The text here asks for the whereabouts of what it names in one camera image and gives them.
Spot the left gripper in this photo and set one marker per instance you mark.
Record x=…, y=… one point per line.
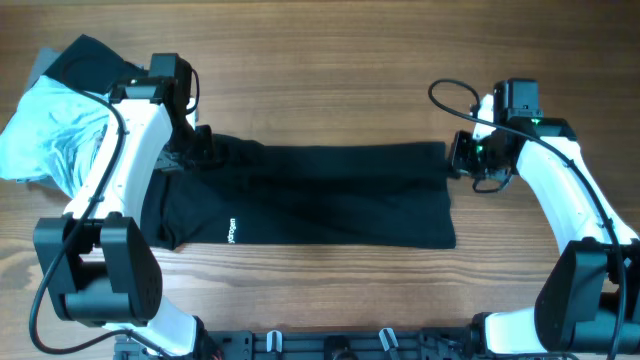
x=206, y=150

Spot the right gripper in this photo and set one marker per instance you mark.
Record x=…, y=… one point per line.
x=461, y=161

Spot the black t-shirt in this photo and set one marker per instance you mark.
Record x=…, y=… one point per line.
x=390, y=195

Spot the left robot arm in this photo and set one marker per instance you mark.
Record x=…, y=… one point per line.
x=98, y=270

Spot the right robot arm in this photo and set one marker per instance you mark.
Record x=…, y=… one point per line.
x=590, y=301

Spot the black folded garment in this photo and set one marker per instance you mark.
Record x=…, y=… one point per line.
x=89, y=65

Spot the light blue folded garment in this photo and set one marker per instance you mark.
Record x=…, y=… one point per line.
x=53, y=137

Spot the grey folded garment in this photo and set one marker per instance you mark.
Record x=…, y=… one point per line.
x=44, y=59

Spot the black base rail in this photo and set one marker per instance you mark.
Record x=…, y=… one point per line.
x=386, y=343

